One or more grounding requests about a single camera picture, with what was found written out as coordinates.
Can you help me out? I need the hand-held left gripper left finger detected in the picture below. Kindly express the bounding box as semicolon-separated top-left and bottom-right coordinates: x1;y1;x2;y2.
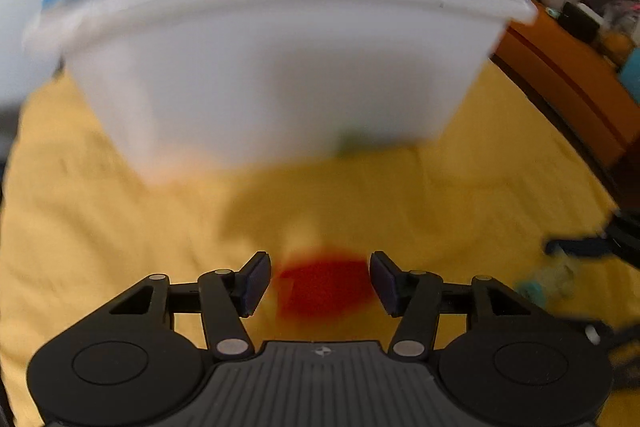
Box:
107;251;273;359

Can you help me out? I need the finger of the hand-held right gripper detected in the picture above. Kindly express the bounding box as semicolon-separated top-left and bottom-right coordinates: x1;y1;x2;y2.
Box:
544;233;608;259
575;323;640;400

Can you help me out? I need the long red toy brick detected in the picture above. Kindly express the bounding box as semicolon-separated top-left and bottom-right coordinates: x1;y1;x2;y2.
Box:
276;254;373;320

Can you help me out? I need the white plastic container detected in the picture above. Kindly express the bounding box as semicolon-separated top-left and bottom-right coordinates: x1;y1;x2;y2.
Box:
22;0;540;185

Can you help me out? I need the long orange box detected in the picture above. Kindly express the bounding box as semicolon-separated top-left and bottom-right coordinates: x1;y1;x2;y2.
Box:
492;11;640;170

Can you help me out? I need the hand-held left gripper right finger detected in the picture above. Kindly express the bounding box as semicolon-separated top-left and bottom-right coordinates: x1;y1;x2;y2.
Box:
369;251;533;359

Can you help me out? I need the light blue box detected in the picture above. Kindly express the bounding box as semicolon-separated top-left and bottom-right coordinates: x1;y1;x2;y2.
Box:
617;52;640;105

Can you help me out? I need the small black case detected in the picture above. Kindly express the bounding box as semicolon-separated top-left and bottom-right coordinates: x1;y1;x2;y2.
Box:
556;1;603;45

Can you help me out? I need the yellow blanket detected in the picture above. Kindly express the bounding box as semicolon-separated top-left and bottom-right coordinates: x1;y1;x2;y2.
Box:
0;54;640;427

